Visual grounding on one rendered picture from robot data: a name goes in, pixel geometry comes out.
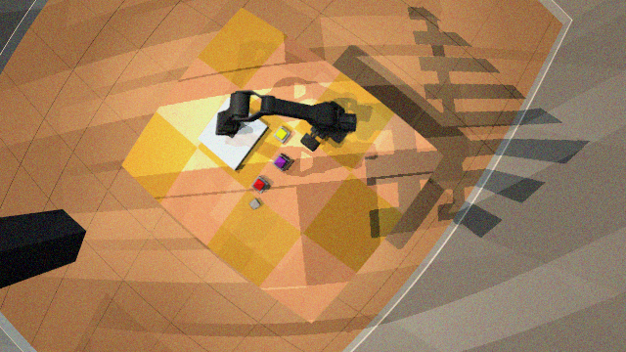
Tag purple button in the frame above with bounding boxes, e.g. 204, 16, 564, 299
272, 154, 289, 171

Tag red button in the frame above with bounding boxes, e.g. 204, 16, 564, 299
251, 176, 269, 194

